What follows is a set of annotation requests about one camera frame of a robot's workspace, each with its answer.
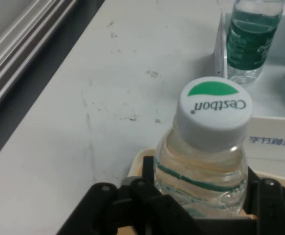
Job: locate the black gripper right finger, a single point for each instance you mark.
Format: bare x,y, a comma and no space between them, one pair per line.
271,203

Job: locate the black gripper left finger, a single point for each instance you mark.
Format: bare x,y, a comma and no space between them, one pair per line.
132,208

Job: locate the clear water bottle green label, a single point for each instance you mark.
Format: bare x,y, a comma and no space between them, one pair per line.
213,117
252,41

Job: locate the wooden tray with cream rim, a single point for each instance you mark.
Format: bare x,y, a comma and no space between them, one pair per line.
138,164

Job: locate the blue and white cardboard box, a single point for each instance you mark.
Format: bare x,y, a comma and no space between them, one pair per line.
271,98

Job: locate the horizontal aluminium frame rail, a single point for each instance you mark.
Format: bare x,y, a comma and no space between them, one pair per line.
17,46

